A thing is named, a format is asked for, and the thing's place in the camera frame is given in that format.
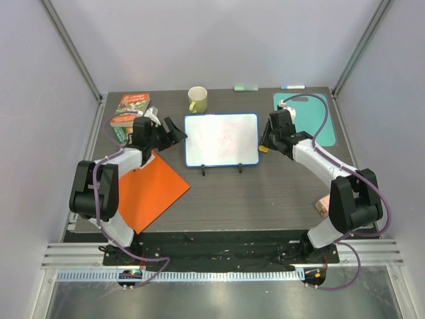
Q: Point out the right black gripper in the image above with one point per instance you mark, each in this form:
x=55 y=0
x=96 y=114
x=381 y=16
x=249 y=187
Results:
x=270 y=135

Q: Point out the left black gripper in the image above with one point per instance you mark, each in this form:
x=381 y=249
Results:
x=170 y=139

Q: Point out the yellow whiteboard eraser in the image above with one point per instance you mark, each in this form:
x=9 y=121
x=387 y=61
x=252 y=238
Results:
x=263 y=149

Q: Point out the blue framed whiteboard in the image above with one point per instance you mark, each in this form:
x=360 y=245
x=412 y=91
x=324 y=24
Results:
x=221 y=140

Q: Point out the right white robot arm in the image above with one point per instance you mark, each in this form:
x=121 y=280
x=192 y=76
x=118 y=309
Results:
x=353 y=198

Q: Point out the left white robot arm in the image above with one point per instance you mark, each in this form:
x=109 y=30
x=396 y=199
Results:
x=95 y=191

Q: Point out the blue white marker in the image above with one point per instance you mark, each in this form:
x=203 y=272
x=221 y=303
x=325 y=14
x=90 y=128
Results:
x=293 y=87

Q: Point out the yellow green mug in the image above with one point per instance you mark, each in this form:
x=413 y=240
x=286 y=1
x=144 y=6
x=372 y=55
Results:
x=197 y=96

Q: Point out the teal cutting board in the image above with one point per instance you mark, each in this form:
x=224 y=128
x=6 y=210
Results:
x=310 y=113

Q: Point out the green cover book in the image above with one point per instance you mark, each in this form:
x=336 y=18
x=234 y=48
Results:
x=122 y=134

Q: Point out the orange cover book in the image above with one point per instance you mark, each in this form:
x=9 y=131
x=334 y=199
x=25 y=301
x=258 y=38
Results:
x=130 y=107

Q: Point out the green eraser block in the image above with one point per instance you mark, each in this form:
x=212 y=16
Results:
x=242 y=88

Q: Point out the orange paper sheet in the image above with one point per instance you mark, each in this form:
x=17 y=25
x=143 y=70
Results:
x=147 y=192

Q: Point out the pink dice block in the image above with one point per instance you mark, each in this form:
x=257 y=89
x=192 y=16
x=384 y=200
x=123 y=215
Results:
x=322 y=206

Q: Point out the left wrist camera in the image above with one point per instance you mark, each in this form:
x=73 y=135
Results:
x=151 y=113

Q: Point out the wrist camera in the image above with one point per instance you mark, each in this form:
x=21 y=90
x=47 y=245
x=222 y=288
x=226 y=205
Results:
x=283 y=106
x=151 y=113

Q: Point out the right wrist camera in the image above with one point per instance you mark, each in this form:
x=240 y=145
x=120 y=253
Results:
x=283 y=106

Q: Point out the black wire board stand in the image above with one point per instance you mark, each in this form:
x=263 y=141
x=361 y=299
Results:
x=220 y=168

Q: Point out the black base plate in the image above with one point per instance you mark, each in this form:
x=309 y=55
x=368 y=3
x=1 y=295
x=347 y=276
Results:
x=225 y=251

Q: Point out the white slotted cable duct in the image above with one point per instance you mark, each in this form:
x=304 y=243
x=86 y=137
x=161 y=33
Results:
x=130 y=275

